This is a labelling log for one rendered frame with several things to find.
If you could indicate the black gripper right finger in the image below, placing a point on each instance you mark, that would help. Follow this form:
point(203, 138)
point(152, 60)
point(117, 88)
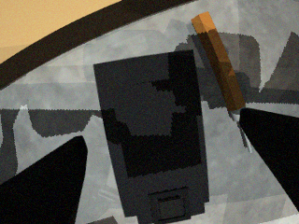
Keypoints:
point(276, 139)

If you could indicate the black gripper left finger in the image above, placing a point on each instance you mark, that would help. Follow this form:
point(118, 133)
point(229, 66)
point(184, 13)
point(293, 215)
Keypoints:
point(48, 191)

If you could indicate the tan wooden floor panel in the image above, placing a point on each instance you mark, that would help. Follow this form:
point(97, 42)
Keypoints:
point(34, 31)

